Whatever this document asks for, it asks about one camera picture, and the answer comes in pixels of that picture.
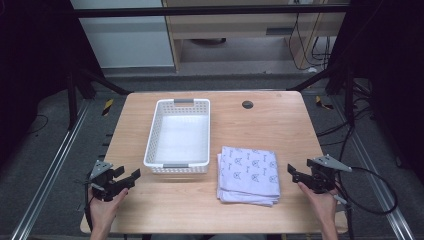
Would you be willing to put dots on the black curtain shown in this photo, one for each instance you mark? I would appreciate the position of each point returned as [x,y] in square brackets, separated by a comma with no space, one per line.
[30,66]
[393,73]

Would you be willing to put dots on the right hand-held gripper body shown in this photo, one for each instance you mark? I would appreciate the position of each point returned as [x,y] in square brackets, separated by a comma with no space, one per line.
[321,178]

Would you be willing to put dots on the light wooden desk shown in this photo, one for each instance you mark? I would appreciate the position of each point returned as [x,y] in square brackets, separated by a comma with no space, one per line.
[233,25]

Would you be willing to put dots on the white cabinet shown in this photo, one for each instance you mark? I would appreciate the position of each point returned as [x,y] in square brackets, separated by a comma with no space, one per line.
[126,43]

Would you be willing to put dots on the person's left hand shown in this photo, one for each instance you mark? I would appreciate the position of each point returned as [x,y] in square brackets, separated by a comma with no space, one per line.
[105,208]

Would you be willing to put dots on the black frame stand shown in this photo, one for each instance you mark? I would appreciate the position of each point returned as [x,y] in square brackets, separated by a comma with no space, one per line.
[349,96]
[72,100]

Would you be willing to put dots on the metal floor rail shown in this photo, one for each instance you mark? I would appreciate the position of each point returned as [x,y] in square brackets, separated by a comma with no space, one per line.
[50,173]
[373,173]

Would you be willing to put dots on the person's right hand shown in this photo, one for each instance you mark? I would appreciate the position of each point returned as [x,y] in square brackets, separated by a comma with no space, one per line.
[320,203]

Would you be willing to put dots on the lilac printed cloth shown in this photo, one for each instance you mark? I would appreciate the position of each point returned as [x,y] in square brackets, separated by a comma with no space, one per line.
[248,175]

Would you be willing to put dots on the yellow black floor tape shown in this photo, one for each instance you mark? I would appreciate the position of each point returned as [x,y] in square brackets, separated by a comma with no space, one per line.
[321,103]
[107,107]

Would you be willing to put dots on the black horizontal frame bar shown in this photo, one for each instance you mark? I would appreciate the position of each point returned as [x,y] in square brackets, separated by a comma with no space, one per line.
[200,11]

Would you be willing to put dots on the white perforated plastic basket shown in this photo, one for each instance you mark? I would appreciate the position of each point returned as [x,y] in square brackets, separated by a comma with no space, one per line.
[181,136]

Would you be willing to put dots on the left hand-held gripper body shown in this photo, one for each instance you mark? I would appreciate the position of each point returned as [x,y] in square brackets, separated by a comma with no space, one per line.
[101,180]

